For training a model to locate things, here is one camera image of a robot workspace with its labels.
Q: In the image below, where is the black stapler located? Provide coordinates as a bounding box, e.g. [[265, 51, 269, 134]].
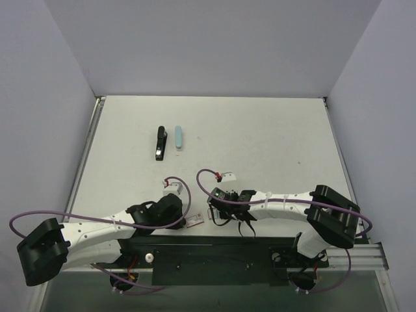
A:
[[155, 125, 168, 161]]

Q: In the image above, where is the light blue stapler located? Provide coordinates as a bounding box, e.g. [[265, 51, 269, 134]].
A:
[[174, 125, 183, 151]]

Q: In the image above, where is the staple box tray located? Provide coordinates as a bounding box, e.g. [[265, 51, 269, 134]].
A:
[[207, 208, 220, 221]]

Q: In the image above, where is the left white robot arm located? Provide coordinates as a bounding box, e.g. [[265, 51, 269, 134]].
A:
[[17, 194, 185, 287]]

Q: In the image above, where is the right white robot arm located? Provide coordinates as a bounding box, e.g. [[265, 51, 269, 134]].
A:
[[207, 185, 361, 266]]

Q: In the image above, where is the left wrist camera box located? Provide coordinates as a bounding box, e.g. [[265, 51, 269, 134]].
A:
[[162, 182, 183, 197]]

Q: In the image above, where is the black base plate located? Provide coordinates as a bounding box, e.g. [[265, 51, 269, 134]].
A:
[[81, 233, 352, 287]]

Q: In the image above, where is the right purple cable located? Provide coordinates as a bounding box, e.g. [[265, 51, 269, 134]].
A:
[[196, 168, 373, 240]]

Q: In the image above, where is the purple cable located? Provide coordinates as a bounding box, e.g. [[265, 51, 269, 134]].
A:
[[196, 168, 373, 240], [8, 176, 193, 238]]

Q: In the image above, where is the aluminium frame rail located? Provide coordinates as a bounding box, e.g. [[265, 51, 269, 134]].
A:
[[326, 242, 389, 271]]

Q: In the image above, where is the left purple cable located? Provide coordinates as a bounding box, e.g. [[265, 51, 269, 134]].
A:
[[8, 176, 193, 238]]

